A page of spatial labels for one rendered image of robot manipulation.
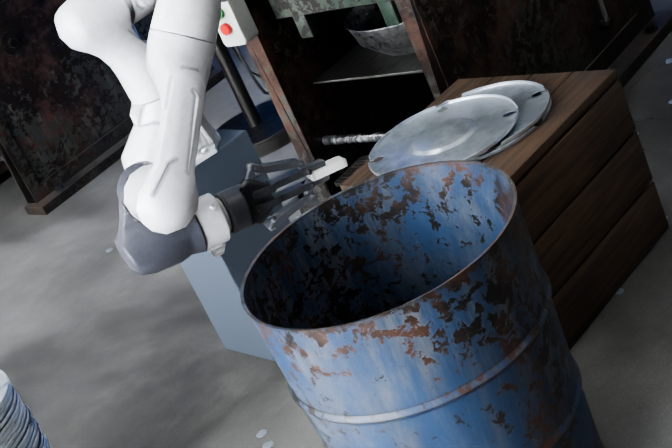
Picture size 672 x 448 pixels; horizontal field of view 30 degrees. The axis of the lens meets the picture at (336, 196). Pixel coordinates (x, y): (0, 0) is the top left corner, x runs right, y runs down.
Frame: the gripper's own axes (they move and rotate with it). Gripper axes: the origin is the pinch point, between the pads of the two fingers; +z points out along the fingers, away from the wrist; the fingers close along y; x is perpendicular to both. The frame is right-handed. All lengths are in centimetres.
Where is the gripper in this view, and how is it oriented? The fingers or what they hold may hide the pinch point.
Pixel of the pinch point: (326, 168)
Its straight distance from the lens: 218.8
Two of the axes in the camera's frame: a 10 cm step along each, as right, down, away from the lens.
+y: -2.7, -9.0, -3.5
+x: -4.4, -2.1, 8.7
